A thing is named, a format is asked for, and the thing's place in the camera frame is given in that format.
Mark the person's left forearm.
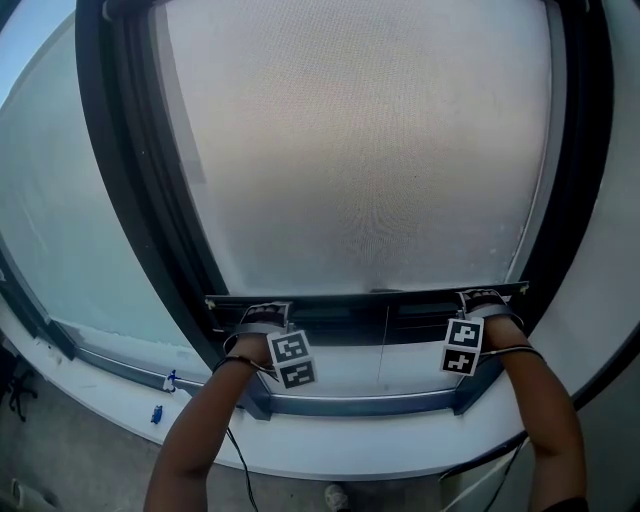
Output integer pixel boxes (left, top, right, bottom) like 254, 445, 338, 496
144, 332, 274, 512

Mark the white cable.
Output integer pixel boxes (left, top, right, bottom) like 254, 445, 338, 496
439, 449, 521, 512

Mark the black office chair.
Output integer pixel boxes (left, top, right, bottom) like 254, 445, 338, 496
0, 344, 39, 424

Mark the person's black clothing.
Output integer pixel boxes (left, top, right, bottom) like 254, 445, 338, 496
539, 494, 589, 512

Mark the white floor device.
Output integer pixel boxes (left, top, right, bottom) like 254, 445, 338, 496
9, 477, 59, 512

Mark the person's left white shoe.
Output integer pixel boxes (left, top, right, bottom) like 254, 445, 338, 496
323, 483, 350, 512

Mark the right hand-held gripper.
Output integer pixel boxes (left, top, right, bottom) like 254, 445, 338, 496
439, 291, 527, 377

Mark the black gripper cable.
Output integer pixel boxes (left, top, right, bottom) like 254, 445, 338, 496
479, 344, 549, 512
212, 352, 279, 512

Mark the tall white cabinet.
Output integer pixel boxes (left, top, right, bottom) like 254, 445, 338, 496
519, 344, 640, 512

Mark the person's right hand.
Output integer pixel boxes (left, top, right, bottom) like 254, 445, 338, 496
458, 287, 510, 317

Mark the thin grey pull cord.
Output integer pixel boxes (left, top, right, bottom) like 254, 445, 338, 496
377, 305, 391, 386

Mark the roller blind with bottom bar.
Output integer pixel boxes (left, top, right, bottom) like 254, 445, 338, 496
102, 0, 591, 314

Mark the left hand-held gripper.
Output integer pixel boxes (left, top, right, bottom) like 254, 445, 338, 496
222, 300, 319, 392

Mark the black window frame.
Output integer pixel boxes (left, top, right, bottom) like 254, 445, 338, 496
0, 0, 616, 421

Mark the person's right forearm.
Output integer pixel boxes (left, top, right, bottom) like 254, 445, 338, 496
482, 319, 589, 512

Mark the person's left hand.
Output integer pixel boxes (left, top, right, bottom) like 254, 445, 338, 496
241, 301, 288, 326

